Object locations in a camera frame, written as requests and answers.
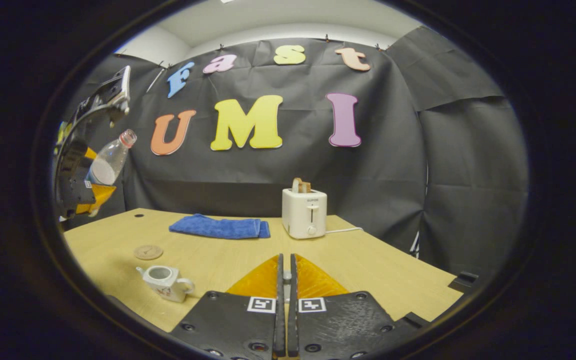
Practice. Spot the blue folded towel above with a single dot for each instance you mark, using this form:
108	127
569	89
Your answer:
218	227

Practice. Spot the white toaster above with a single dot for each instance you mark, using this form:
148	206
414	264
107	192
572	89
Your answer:
300	215

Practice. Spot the toasted bread slice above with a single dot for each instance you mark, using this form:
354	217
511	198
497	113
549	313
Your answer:
299	186

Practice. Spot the white ceramic teacup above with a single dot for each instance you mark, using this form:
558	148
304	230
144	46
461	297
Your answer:
165	287

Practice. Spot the round brown coaster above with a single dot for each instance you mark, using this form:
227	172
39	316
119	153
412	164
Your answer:
148	252

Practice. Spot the black backdrop cloth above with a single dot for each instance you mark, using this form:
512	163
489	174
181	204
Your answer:
393	165

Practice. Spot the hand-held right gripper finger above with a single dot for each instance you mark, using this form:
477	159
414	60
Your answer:
292	325
280	320

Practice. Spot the clear plastic water bottle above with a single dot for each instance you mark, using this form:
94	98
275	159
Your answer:
110	160

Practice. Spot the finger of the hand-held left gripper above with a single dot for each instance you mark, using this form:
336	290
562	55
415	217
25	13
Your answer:
100	194
90	153

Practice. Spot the small black block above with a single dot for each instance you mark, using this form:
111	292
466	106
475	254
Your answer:
464	281

